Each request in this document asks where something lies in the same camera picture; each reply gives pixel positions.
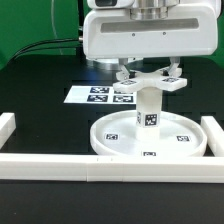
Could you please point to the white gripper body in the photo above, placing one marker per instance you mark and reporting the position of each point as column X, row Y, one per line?
column 150, row 29

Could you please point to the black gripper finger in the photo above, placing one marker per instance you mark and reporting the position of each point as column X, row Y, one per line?
column 123, row 72
column 174, row 70

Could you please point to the white cross-shaped table base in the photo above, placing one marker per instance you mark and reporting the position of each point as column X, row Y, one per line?
column 152, row 80

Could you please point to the white round table top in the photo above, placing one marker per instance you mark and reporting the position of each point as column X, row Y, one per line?
column 176, row 136

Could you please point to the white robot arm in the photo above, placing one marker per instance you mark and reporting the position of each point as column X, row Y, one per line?
column 126, row 29

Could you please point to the fiducial marker sheet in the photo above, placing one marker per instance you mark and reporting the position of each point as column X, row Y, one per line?
column 98, row 95

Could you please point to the white right fence bar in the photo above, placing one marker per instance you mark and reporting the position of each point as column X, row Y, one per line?
column 215, row 135

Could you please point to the white fence bar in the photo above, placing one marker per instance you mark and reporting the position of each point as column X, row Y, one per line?
column 7, row 127
column 110, row 168
column 215, row 135

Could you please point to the white left fence bar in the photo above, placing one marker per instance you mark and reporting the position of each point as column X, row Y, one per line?
column 7, row 127

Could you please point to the white front fence bar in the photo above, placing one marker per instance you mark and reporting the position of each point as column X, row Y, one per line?
column 110, row 168

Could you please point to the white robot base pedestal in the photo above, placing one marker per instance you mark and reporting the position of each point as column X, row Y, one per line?
column 112, row 64

